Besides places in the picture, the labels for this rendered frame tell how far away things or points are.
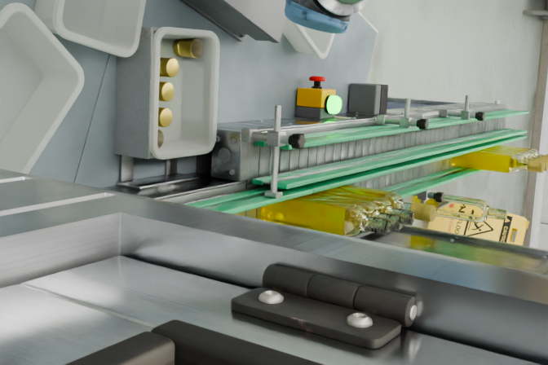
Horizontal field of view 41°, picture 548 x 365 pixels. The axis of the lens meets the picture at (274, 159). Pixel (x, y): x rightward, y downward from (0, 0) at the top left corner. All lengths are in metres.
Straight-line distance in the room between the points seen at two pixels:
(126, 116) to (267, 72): 0.48
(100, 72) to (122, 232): 0.94
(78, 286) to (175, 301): 0.04
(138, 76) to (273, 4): 0.36
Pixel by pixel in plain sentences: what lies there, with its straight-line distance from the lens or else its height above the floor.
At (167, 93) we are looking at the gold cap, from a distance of 1.30.
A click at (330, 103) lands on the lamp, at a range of 1.74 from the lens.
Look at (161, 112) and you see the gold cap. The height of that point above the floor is 0.81.
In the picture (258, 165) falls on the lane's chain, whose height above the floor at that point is 0.88.
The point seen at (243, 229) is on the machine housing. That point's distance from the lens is 0.32.
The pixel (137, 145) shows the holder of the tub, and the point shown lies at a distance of 1.27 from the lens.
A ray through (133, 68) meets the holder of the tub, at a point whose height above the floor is 0.79.
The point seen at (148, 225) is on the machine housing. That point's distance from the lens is 0.33.
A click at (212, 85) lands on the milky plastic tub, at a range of 1.36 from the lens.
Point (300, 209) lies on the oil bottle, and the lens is 1.41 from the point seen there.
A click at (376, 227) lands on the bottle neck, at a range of 1.36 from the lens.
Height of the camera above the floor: 1.67
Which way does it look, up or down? 32 degrees down
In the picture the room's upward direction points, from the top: 98 degrees clockwise
